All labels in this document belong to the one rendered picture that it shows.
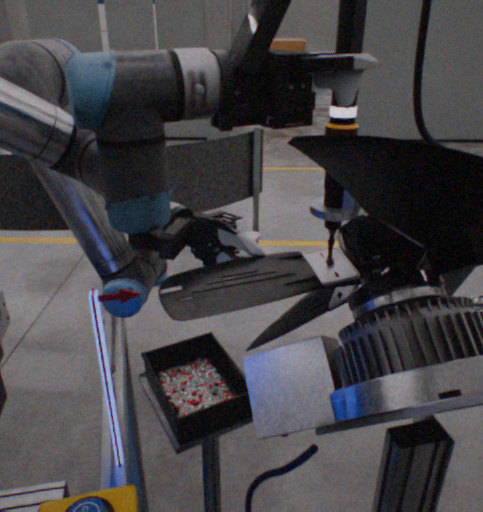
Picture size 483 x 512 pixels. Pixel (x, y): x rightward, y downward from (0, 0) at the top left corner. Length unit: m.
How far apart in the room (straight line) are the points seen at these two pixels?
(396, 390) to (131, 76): 0.46
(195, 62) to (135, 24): 6.22
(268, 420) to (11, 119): 0.56
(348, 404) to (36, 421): 1.78
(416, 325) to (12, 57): 0.70
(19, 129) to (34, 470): 1.66
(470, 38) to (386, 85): 1.12
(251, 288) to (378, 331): 0.18
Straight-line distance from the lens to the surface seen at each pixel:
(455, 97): 7.10
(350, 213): 0.66
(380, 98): 6.80
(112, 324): 1.21
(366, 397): 0.63
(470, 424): 2.31
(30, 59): 0.84
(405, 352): 0.64
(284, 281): 0.68
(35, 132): 0.60
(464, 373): 0.62
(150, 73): 0.50
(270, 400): 0.79
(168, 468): 1.98
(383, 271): 0.72
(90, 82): 0.49
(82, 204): 0.82
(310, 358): 0.76
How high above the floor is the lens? 1.53
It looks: 26 degrees down
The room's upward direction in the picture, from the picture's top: straight up
